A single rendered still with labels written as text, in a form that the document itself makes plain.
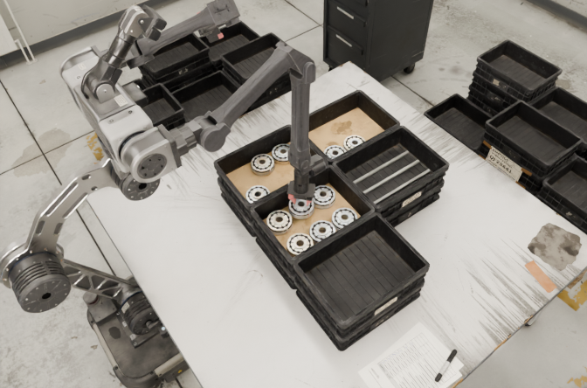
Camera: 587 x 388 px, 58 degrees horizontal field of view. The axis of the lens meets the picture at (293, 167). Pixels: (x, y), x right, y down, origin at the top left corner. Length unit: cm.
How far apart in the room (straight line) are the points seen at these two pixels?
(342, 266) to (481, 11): 339
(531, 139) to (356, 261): 145
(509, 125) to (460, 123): 37
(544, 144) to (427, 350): 149
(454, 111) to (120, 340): 234
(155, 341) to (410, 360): 120
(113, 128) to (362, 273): 103
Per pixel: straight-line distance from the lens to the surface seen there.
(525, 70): 359
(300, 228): 212
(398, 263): 206
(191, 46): 366
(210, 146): 161
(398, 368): 202
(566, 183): 314
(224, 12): 186
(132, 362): 263
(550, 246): 242
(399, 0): 357
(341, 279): 201
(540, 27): 495
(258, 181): 228
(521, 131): 316
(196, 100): 340
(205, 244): 228
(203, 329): 210
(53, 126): 413
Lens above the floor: 258
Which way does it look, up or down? 49 degrees down
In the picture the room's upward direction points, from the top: 3 degrees counter-clockwise
